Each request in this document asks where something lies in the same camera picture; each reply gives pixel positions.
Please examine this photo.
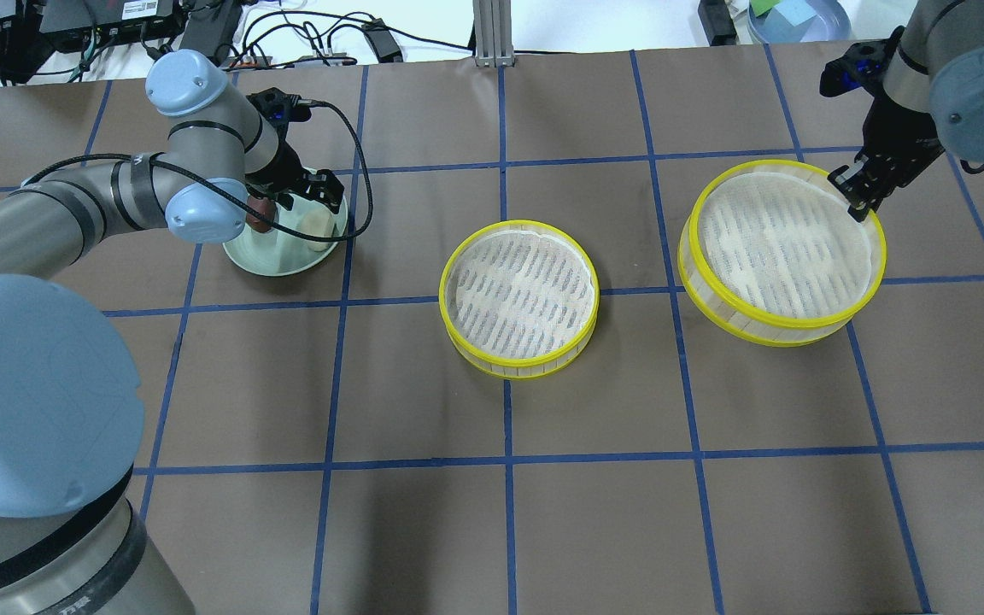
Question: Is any black power adapter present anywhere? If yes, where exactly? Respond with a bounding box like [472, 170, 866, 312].
[360, 20, 405, 65]

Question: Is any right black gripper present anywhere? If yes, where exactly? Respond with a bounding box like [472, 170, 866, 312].
[828, 92, 944, 223]

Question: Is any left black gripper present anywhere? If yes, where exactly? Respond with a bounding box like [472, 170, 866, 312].
[244, 141, 348, 238]

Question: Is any light green plate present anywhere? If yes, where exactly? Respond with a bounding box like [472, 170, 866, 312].
[222, 197, 345, 277]

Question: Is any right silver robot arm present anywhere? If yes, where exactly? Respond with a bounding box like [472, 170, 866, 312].
[819, 1, 984, 221]

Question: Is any black electronics box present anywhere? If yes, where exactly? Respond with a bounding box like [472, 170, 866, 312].
[39, 1, 186, 35]

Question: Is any aluminium frame post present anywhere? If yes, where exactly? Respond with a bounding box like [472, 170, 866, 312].
[472, 0, 516, 67]

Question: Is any yellow steamer layer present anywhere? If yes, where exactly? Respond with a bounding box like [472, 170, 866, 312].
[676, 160, 887, 348]
[437, 220, 600, 380]

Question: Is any blue bowl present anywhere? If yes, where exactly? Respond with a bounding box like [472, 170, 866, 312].
[747, 1, 852, 45]

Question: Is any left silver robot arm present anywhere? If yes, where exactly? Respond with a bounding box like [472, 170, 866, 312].
[0, 50, 350, 614]

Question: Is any white bun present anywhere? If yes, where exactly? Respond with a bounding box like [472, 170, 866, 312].
[296, 208, 335, 253]

